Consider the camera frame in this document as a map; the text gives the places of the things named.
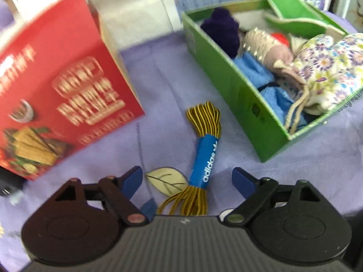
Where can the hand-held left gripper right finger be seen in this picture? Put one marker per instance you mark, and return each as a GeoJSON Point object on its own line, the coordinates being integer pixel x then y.
{"type": "Point", "coordinates": [241, 179]}

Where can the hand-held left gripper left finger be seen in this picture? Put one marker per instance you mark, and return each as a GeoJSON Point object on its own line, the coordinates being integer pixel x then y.
{"type": "Point", "coordinates": [133, 179]}

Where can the yellow black shoelace bundle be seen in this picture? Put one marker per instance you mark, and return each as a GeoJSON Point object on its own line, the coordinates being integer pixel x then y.
{"type": "Point", "coordinates": [205, 158]}

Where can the green cardboard box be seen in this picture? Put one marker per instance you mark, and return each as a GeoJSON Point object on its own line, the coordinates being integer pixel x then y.
{"type": "Point", "coordinates": [227, 90]}

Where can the blue towel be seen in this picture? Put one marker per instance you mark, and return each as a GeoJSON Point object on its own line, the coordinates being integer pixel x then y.
{"type": "Point", "coordinates": [252, 70]}

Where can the red knitted ball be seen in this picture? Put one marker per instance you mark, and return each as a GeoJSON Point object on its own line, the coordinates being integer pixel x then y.
{"type": "Point", "coordinates": [279, 38]}

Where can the dark purple knitted hat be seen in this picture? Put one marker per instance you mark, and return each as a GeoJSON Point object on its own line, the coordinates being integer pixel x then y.
{"type": "Point", "coordinates": [221, 31]}

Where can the green slipper with grey rim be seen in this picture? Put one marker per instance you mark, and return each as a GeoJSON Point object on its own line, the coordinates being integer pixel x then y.
{"type": "Point", "coordinates": [306, 26]}
{"type": "Point", "coordinates": [283, 2]}

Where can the red snack box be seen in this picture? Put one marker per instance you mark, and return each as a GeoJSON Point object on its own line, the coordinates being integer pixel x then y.
{"type": "Point", "coordinates": [56, 90]}

